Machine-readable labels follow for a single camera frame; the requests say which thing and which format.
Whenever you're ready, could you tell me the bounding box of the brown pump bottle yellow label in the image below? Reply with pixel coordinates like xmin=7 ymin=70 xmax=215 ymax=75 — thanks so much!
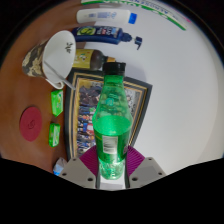
xmin=71 ymin=48 xmax=117 ymax=72

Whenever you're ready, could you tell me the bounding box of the black-framed cartoon group picture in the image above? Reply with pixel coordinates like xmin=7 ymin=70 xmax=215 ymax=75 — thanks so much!
xmin=63 ymin=68 xmax=154 ymax=161

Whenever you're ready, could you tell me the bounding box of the green plastic drink bottle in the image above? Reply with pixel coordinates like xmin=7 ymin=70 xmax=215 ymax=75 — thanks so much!
xmin=92 ymin=61 xmax=132 ymax=181

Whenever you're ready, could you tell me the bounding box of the metal spoon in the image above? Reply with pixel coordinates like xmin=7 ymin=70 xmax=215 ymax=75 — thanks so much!
xmin=43 ymin=60 xmax=77 ymax=92

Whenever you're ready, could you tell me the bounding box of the flat round red coaster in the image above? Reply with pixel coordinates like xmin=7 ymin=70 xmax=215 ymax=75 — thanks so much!
xmin=18 ymin=105 xmax=43 ymax=143

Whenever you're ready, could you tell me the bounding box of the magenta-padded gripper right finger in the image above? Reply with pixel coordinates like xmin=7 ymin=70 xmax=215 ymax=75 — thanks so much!
xmin=124 ymin=145 xmax=167 ymax=190

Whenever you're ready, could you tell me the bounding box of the dark blue pump bottle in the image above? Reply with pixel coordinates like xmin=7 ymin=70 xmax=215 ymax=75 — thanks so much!
xmin=70 ymin=25 xmax=144 ymax=51

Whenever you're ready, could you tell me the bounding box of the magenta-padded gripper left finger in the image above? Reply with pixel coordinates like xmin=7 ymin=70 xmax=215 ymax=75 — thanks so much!
xmin=59 ymin=145 xmax=101 ymax=190

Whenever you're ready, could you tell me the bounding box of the green wrapped soap bar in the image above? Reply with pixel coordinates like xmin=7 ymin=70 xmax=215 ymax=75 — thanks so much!
xmin=50 ymin=89 xmax=64 ymax=117
xmin=48 ymin=122 xmax=62 ymax=148

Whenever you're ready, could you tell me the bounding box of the white bottle blue cap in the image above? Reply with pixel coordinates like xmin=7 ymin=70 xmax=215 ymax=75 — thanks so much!
xmin=75 ymin=8 xmax=138 ymax=27

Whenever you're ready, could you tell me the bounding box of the camouflage mug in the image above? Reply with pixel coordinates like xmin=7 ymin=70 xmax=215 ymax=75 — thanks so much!
xmin=21 ymin=29 xmax=77 ymax=90

